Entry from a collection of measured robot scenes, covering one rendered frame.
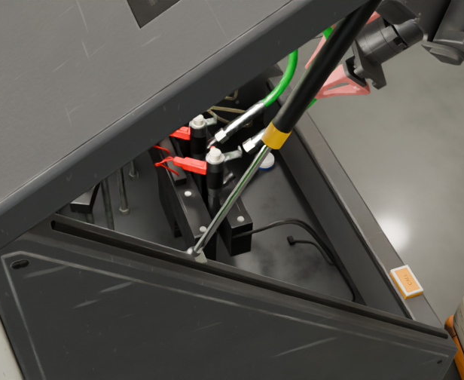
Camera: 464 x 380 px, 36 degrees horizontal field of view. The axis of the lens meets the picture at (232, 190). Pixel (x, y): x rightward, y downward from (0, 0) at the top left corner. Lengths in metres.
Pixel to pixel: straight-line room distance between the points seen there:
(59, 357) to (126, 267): 0.13
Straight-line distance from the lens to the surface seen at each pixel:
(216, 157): 1.08
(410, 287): 1.15
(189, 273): 0.68
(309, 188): 1.38
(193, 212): 1.17
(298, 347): 0.88
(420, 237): 2.49
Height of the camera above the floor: 1.89
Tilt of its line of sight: 49 degrees down
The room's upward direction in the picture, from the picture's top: 3 degrees clockwise
